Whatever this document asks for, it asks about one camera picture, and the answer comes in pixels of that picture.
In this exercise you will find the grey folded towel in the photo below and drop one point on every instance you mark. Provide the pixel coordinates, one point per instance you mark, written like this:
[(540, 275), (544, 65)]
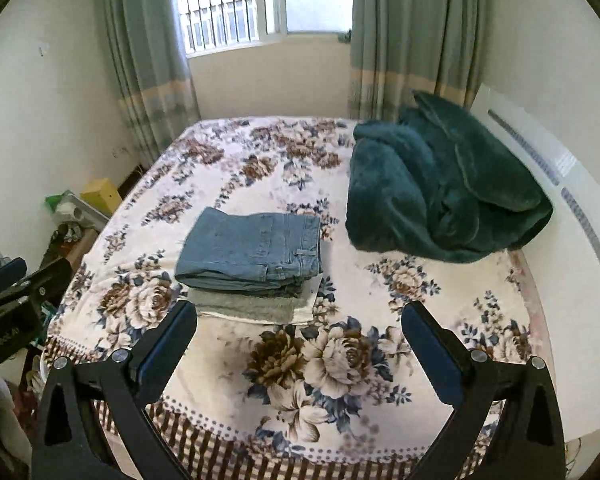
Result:
[(259, 310)]

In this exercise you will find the grey-green left curtain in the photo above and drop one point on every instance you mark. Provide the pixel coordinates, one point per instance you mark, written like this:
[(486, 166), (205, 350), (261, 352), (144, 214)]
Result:
[(147, 65)]

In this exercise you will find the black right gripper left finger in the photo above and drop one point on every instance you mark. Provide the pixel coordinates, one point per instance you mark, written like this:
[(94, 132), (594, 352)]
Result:
[(70, 443)]

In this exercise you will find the white and green clutter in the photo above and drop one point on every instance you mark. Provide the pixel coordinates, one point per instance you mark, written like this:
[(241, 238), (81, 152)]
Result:
[(67, 207)]

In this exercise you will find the grey-green right curtain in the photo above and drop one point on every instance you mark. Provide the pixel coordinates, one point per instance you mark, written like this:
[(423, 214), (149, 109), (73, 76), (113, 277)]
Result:
[(399, 47)]

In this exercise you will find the grey-green curtain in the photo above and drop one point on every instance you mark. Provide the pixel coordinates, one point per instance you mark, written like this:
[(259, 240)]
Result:
[(399, 47), (147, 65)]

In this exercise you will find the dark green plush blanket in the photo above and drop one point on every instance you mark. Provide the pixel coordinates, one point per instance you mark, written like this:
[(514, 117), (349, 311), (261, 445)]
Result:
[(436, 184)]

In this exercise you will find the white headboard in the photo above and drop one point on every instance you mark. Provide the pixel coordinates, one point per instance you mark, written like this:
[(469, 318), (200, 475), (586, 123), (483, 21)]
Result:
[(564, 259)]

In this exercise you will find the yellow box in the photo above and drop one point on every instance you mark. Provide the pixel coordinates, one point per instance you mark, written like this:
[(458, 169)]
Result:
[(102, 195)]

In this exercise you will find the blue denim jeans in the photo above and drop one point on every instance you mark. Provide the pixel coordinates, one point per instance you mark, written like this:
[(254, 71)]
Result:
[(252, 253)]

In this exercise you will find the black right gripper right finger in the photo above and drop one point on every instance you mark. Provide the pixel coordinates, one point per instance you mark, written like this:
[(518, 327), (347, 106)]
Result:
[(528, 442)]

